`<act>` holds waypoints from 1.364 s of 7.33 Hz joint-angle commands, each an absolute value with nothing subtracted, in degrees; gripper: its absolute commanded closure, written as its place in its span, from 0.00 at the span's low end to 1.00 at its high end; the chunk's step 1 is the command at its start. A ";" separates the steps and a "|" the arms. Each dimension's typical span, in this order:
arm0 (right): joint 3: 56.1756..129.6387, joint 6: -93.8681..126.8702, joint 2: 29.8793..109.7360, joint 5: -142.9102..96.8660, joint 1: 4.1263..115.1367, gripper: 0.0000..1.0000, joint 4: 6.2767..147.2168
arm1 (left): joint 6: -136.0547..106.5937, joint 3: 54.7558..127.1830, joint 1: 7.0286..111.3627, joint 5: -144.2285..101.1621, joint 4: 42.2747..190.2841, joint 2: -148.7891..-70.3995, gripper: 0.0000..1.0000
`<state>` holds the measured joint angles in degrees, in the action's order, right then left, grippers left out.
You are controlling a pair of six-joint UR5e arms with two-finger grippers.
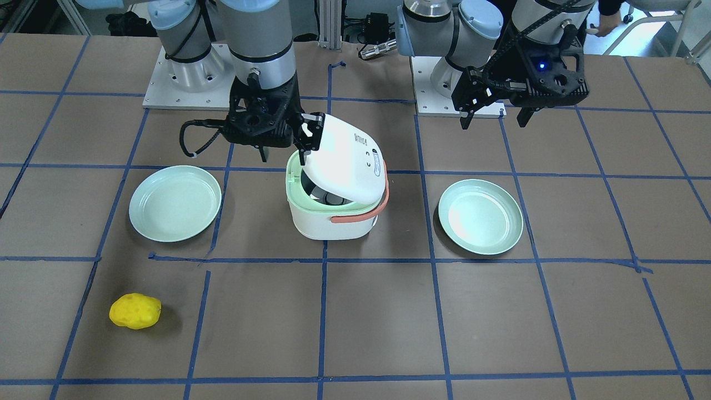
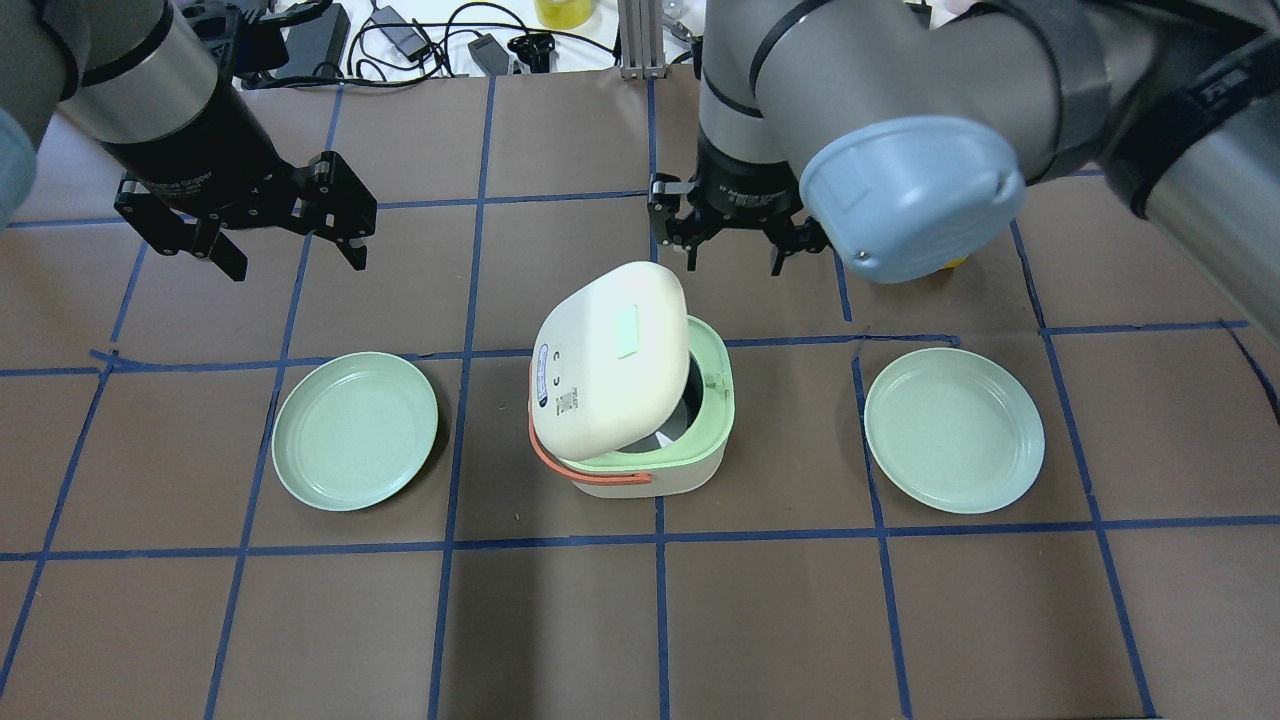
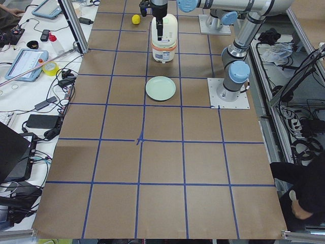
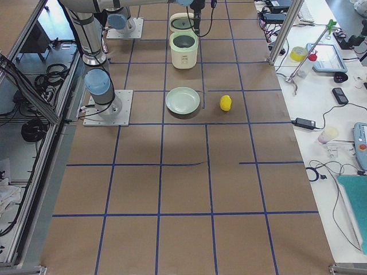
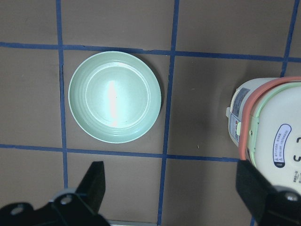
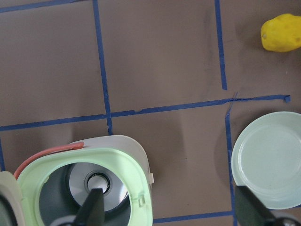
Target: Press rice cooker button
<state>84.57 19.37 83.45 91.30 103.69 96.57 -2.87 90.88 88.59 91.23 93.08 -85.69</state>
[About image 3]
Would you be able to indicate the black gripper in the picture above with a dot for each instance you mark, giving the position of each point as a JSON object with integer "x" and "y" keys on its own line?
{"x": 158, "y": 11}

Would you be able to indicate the cream white rice cooker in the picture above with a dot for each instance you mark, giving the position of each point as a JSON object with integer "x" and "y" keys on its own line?
{"x": 164, "y": 50}

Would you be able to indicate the person hand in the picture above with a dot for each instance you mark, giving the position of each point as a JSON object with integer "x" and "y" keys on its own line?
{"x": 297, "y": 210}

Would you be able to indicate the yellow lemon toy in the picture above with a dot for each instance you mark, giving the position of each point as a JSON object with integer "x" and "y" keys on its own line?
{"x": 136, "y": 19}

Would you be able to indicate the near pale green plate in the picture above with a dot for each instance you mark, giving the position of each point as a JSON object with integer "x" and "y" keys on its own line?
{"x": 160, "y": 88}

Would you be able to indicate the black power adapter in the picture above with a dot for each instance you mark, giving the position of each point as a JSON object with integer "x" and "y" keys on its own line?
{"x": 86, "y": 21}

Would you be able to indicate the red cap squeeze bottle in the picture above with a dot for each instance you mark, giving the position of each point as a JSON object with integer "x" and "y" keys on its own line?
{"x": 58, "y": 48}

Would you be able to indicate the yellow tape roll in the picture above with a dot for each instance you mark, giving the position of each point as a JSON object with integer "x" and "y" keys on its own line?
{"x": 50, "y": 68}

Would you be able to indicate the black phone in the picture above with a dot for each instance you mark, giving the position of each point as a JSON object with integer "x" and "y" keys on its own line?
{"x": 45, "y": 35}

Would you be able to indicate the black round cap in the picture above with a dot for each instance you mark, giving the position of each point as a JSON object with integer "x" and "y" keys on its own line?
{"x": 33, "y": 44}

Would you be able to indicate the blue teach pendant tablet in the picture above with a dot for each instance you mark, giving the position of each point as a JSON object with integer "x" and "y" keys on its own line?
{"x": 27, "y": 59}

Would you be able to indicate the brown paper table cover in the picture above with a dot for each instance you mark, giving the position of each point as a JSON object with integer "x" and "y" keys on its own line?
{"x": 128, "y": 166}

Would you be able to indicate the long metal rod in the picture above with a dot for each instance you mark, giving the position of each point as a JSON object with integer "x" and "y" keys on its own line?
{"x": 40, "y": 66}

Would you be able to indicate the black laptop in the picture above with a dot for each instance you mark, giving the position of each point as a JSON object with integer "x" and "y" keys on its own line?
{"x": 17, "y": 151}

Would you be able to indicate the aluminium frame post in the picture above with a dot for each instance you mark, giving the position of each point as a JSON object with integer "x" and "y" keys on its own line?
{"x": 74, "y": 25}

